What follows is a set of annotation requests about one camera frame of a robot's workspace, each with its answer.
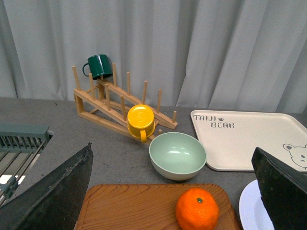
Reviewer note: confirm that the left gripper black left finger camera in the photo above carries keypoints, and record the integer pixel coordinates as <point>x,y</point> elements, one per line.
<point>54,202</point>

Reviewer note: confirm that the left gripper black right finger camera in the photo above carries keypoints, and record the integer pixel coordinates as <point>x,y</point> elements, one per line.
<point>283,191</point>

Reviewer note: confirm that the white ridged plate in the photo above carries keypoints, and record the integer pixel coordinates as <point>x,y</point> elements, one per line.
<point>253,215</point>

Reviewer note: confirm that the orange mandarin fruit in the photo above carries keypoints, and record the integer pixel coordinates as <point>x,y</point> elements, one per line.
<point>196,209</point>

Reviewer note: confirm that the grey-green dish rack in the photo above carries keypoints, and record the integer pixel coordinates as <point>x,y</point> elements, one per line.
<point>20,147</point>

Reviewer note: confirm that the wooden cutting board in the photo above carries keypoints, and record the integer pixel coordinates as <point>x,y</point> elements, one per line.
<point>145,207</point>

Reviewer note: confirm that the cream bear tray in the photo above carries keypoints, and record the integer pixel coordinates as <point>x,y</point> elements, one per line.
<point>230,138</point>

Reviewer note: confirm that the light green bowl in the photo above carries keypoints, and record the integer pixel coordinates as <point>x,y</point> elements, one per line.
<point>177,156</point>

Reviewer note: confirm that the wooden peg drying rack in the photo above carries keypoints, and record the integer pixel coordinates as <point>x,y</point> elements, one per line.
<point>105,103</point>

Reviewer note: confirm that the yellow mug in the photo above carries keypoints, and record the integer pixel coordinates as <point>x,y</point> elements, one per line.
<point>141,122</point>

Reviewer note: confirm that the grey curtain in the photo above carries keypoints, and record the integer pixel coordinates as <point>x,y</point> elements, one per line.
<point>247,55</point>

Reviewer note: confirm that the dark green mug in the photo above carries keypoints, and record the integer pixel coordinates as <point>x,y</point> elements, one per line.
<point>99,66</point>

